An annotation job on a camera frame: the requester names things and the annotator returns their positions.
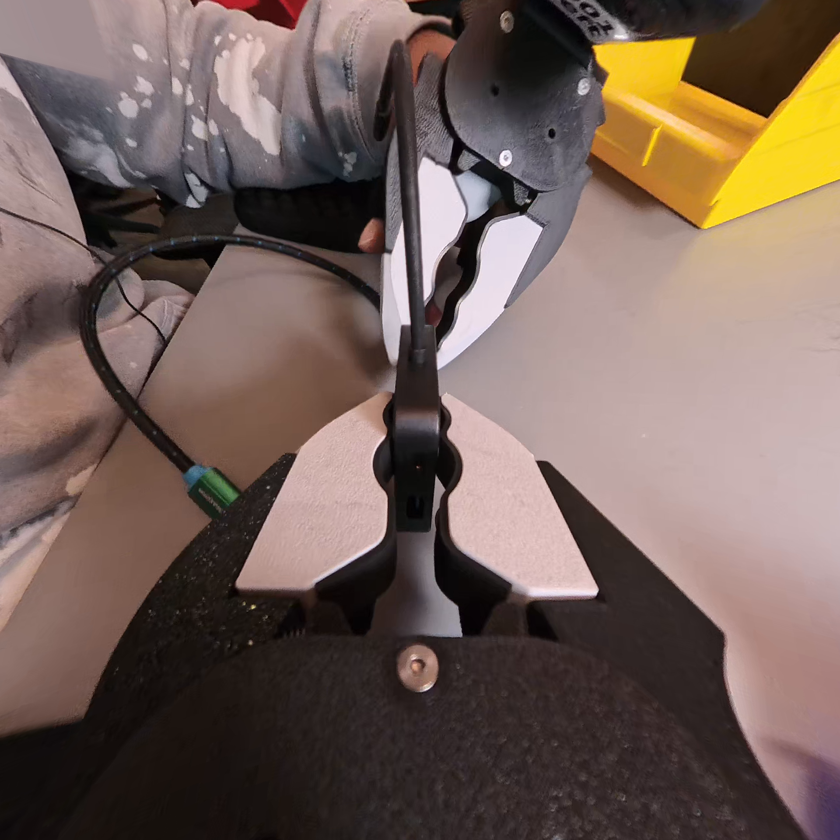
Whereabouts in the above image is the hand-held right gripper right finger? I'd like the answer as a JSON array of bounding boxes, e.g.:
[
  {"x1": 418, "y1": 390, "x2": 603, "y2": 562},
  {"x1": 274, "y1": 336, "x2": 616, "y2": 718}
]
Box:
[{"x1": 433, "y1": 392, "x2": 601, "y2": 602}]

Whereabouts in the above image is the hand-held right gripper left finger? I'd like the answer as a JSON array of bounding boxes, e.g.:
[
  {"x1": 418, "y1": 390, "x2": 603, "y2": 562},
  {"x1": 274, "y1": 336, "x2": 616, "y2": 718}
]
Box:
[{"x1": 234, "y1": 392, "x2": 399, "y2": 599}]

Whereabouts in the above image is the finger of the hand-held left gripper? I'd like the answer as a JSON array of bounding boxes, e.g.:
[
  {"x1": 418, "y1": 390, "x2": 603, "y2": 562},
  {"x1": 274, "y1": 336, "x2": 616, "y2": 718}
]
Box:
[
  {"x1": 435, "y1": 209, "x2": 550, "y2": 370},
  {"x1": 381, "y1": 155, "x2": 469, "y2": 368}
]

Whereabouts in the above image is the black braided hdmi cable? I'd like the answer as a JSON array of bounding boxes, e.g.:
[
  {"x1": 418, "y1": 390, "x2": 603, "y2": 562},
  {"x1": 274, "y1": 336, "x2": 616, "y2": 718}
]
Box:
[{"x1": 79, "y1": 235, "x2": 385, "y2": 521}]

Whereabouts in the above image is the black adapter hub with cable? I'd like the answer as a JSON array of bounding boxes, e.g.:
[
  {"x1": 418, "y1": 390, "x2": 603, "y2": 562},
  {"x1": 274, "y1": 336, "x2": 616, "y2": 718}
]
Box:
[{"x1": 373, "y1": 39, "x2": 442, "y2": 532}]

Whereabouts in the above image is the person's left forearm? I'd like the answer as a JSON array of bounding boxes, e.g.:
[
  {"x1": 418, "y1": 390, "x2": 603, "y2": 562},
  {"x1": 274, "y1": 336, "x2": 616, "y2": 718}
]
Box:
[{"x1": 7, "y1": 0, "x2": 454, "y2": 210}]

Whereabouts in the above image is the person's left hand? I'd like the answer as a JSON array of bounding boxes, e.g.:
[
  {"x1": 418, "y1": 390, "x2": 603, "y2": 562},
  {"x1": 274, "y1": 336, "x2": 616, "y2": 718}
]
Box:
[{"x1": 235, "y1": 29, "x2": 462, "y2": 256}]

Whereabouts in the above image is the yellow storage bin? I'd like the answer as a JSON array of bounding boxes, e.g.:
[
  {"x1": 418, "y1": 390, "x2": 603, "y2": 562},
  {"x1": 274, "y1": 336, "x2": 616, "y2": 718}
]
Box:
[{"x1": 589, "y1": 31, "x2": 840, "y2": 231}]

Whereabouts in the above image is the thin black earphone wire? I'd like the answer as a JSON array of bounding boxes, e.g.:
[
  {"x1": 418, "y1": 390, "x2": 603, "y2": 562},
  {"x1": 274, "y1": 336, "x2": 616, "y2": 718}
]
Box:
[{"x1": 0, "y1": 206, "x2": 168, "y2": 345}]

